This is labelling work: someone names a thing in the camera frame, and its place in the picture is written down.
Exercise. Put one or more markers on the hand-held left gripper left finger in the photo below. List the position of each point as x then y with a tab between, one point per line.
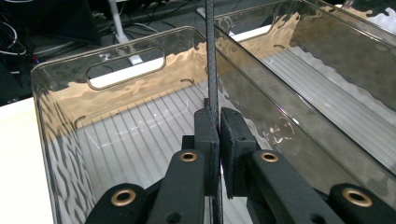
207	140

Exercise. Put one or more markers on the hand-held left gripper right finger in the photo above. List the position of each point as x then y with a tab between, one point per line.
233	149

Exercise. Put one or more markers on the smoky clear plastic bin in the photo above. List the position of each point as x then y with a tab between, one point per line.
124	130
367	9
327	93

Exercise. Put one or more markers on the black chopstick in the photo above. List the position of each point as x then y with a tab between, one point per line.
211	56

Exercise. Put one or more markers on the grey metal desk frame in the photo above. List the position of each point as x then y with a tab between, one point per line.
116	21

